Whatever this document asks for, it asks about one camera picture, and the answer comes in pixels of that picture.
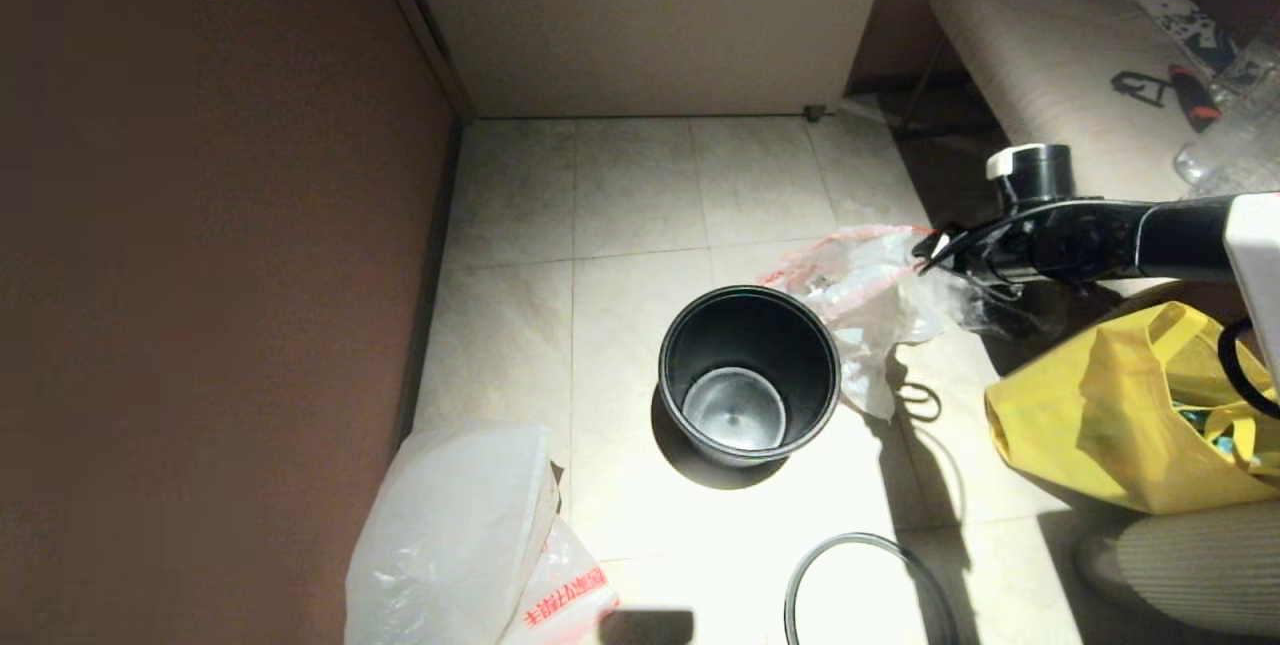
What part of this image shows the black cylindrical right wrist camera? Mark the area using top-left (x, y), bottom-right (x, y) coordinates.
top-left (985, 143), bottom-right (1076, 206)

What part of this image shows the blue white printed paper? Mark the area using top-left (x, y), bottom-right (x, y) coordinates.
top-left (1138, 0), bottom-right (1246, 76)

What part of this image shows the black clip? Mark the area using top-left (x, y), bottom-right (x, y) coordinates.
top-left (1110, 71), bottom-right (1166, 109)

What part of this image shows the beige wood-grain table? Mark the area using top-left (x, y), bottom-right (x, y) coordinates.
top-left (930, 0), bottom-right (1280, 201)

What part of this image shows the black metal table leg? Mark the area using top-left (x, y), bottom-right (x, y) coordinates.
top-left (893, 33), bottom-right (953, 138)

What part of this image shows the dark robot chest edge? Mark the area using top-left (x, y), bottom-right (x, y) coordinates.
top-left (598, 610), bottom-right (694, 645)

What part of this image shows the used red-printed trash bag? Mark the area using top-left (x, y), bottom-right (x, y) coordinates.
top-left (757, 223), bottom-right (1001, 423)

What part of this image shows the red black hand tool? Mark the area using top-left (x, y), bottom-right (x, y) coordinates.
top-left (1168, 63), bottom-right (1221, 131)

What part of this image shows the new white plastic bag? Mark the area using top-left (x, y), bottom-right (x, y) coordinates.
top-left (345, 423), bottom-right (621, 645)

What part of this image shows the yellow shopping bag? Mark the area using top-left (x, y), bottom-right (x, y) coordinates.
top-left (985, 300), bottom-right (1280, 516)

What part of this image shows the beige ribbed cushion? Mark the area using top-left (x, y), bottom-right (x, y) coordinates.
top-left (1075, 505), bottom-right (1280, 638)

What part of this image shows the black bin rim ring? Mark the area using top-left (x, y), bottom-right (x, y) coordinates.
top-left (783, 532), bottom-right (959, 645)

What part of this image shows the clear plastic bottle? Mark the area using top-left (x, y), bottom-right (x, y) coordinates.
top-left (1215, 25), bottom-right (1280, 106)
top-left (1172, 75), bottom-right (1280, 194)

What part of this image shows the white cabinet panel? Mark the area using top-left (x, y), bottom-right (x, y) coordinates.
top-left (390, 0), bottom-right (898, 118)

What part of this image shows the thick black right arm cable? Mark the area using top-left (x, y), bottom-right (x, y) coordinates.
top-left (1218, 317), bottom-right (1280, 421)

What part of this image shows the black round trash bin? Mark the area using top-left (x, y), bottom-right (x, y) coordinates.
top-left (657, 285), bottom-right (841, 469)

